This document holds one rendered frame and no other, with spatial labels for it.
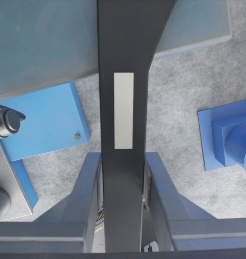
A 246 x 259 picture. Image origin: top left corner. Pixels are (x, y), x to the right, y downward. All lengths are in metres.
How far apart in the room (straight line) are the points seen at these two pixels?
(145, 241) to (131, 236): 1.11
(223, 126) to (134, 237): 1.11
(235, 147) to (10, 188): 1.36
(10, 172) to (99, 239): 0.67
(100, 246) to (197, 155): 0.85
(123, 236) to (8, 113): 0.70
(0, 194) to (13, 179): 0.11
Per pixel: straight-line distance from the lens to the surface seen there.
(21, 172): 1.45
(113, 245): 0.18
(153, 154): 0.15
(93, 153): 0.15
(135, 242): 0.18
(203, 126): 1.34
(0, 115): 0.81
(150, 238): 1.27
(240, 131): 1.22
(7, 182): 1.40
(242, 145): 1.15
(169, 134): 1.29
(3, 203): 1.41
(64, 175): 1.42
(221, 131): 1.25
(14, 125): 0.82
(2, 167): 1.37
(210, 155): 1.44
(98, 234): 1.24
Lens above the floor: 1.19
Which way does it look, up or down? 74 degrees down
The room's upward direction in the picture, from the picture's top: 175 degrees clockwise
